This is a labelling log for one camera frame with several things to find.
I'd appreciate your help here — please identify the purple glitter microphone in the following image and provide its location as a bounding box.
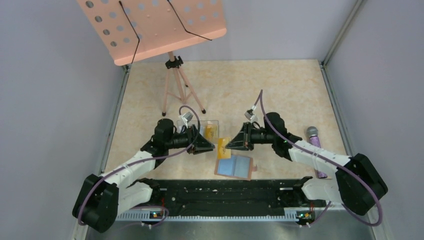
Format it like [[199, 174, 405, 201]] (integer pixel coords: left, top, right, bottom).
[[305, 126, 328, 179]]

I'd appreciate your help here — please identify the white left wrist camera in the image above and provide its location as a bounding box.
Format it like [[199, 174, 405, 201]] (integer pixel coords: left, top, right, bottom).
[[179, 112, 194, 127]]

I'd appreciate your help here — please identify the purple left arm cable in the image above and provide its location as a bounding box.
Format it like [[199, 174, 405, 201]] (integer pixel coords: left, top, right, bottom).
[[76, 105, 202, 229]]

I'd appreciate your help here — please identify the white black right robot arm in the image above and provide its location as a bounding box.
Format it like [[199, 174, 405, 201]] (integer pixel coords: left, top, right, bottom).
[[225, 112, 388, 216]]

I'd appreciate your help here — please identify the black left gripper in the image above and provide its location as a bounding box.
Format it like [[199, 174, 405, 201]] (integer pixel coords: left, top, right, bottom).
[[166, 124, 215, 155]]

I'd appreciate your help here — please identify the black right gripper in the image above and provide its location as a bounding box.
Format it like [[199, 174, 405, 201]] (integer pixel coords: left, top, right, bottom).
[[226, 121, 276, 151]]

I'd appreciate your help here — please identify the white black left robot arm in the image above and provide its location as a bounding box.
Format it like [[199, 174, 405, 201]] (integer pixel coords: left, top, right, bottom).
[[72, 118, 215, 233]]

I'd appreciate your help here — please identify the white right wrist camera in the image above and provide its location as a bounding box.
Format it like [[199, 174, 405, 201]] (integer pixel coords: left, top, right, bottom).
[[244, 105, 258, 124]]

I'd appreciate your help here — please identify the pink music stand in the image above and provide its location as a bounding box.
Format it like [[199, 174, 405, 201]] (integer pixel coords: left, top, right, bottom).
[[77, 0, 227, 105]]

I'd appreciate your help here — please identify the yellow credit card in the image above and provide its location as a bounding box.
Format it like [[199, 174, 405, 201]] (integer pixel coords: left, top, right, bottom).
[[204, 124, 217, 142], [217, 137, 232, 160]]

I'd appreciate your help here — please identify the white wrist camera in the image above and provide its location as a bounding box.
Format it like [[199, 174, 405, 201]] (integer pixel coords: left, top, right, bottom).
[[244, 105, 258, 124], [179, 112, 194, 127]]

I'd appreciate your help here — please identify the clear plastic card box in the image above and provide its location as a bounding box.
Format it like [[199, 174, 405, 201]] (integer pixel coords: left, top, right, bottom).
[[189, 120, 220, 144]]

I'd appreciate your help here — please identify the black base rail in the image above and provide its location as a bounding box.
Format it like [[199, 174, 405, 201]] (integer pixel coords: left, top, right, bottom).
[[132, 178, 319, 218]]

